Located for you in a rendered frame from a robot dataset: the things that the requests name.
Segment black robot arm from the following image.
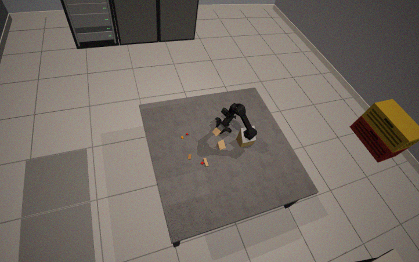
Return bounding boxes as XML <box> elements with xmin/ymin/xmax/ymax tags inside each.
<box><xmin>221</xmin><ymin>103</ymin><xmax>257</xmax><ymax>140</ymax></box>

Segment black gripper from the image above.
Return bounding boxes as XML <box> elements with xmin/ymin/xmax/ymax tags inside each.
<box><xmin>215</xmin><ymin>117</ymin><xmax>232</xmax><ymax>134</ymax></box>

